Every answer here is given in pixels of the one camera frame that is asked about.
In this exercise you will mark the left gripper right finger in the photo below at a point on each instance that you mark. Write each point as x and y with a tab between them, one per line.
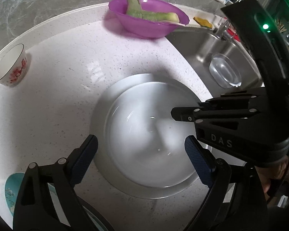
202	160

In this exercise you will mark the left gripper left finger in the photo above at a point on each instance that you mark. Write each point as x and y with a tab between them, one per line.
80	159

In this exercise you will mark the white bowl red flowers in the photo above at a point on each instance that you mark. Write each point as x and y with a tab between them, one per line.
14	66

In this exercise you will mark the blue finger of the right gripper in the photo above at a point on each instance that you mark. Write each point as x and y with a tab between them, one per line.
226	106

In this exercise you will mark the purple plastic bowl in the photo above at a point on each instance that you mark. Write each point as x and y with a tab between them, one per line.
146	28

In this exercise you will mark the small white bowl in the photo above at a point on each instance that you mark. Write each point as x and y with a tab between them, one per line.
143	140

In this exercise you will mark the person's right hand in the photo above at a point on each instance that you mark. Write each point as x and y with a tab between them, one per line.
276	172

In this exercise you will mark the stainless steel sink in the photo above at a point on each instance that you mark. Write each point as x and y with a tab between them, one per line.
197	46

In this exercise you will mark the large white bowl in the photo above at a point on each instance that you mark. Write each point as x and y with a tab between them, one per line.
102	160

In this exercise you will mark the chrome faucet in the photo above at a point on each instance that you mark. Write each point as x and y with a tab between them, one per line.
222	32

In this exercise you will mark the clear glass bowl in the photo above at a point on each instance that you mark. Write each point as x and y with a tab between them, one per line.
224	71

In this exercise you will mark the yellow sponge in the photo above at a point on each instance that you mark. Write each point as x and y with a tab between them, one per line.
203	22

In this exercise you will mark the teal floral plate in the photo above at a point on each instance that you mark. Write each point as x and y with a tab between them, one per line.
12	187

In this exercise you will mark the green peeled vegetable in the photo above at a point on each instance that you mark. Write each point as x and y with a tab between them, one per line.
134	9

